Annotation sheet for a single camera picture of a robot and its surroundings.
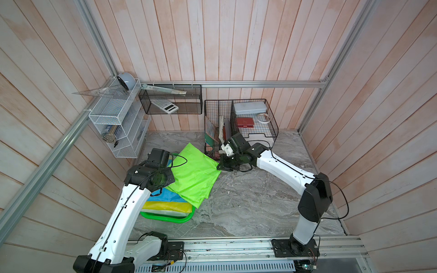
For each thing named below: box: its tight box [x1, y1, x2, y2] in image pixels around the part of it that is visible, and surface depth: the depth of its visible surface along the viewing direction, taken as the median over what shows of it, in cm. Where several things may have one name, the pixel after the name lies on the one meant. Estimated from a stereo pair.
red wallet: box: [236, 117, 255, 128], surface depth 96 cm
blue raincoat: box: [146, 187, 188, 203], surface depth 78 cm
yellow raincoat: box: [146, 195, 189, 203], surface depth 78 cm
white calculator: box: [151, 99, 180, 114], surface depth 100 cm
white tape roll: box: [257, 113, 271, 124], surface depth 103 cm
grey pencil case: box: [233, 101, 267, 115], surface depth 104 cm
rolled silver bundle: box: [102, 125, 118, 144], surface depth 78 cm
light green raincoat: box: [165, 142, 222, 209], surface depth 76 cm
